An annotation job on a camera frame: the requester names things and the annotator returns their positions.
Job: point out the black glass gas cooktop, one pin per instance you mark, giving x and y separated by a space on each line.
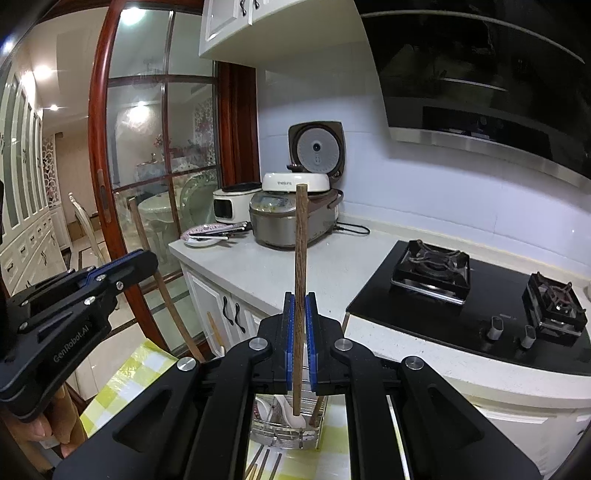
461 323

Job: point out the dining table white cloth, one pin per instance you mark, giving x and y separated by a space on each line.
157 207

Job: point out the black burner grate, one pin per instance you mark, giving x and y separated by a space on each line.
554 309
431 272

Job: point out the speckled stone countertop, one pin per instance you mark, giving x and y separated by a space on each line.
258 267

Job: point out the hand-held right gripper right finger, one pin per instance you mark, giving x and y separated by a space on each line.
310 341

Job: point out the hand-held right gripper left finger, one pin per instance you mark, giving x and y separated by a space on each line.
290 341

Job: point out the grey cooktop knob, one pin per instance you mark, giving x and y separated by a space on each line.
497 328
529 337

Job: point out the grey rice cooker open lid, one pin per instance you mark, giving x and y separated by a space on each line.
318 217

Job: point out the small white kitchen appliance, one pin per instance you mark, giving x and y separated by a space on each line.
231 203

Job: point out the white patterned plate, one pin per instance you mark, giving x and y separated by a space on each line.
201 240

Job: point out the brown wooden chopstick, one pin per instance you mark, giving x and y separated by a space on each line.
301 240
139 217
215 334
317 411

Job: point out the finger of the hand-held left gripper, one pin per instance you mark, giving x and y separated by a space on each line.
55 288
136 270

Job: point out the red framed glass door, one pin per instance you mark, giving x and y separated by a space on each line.
99 138

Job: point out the black range hood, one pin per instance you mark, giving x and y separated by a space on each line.
461 69

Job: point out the person's left hand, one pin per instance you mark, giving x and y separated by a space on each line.
39 427

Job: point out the white base cabinets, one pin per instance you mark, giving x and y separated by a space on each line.
203 295

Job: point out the cream dining chair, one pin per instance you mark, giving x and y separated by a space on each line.
198 203
83 230

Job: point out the white display cabinet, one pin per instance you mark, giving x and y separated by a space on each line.
27 240

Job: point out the bunch of wooden chopsticks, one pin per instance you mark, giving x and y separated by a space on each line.
253 471

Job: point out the white domed appliance lid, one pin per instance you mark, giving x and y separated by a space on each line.
286 183

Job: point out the white wall cabinet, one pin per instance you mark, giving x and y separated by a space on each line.
231 23

